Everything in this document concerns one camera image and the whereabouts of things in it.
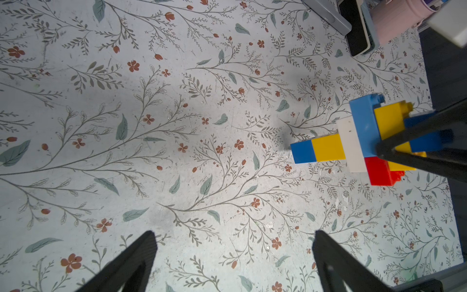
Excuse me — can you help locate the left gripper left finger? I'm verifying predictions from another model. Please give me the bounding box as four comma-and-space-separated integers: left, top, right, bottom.
78, 231, 158, 292

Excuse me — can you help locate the long yellow lego brick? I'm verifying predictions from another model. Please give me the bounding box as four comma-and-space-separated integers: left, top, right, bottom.
374, 100, 417, 171

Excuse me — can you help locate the pink pen cup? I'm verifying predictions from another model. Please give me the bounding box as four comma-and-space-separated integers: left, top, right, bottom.
370, 0, 436, 46

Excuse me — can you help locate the light blue long lego brick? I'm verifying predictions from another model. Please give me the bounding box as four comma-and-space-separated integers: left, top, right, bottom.
350, 94, 385, 158

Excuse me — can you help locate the small yellow lego brick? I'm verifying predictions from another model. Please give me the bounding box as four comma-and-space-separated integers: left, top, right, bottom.
311, 133, 346, 162

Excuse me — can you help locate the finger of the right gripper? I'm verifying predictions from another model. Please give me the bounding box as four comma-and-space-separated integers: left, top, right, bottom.
379, 148, 467, 183
376, 103, 456, 157

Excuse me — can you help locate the red lego brick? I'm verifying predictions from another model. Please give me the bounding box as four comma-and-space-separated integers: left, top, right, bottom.
364, 156, 405, 187

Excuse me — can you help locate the white lego brick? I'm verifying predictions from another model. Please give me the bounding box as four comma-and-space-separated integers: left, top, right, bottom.
336, 116, 367, 173

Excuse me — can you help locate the dark blue square lego brick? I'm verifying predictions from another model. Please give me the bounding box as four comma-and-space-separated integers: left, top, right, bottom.
404, 111, 454, 153

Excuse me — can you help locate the floral table mat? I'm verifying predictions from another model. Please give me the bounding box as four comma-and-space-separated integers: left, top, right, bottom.
1, 1, 463, 292

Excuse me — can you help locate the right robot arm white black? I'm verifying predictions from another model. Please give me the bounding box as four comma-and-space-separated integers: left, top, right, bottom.
370, 1, 467, 182

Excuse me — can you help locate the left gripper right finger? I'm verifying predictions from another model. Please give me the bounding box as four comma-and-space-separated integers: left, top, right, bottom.
312, 230, 392, 292

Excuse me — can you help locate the aluminium front rail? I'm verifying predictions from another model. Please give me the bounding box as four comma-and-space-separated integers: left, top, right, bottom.
392, 262, 467, 292

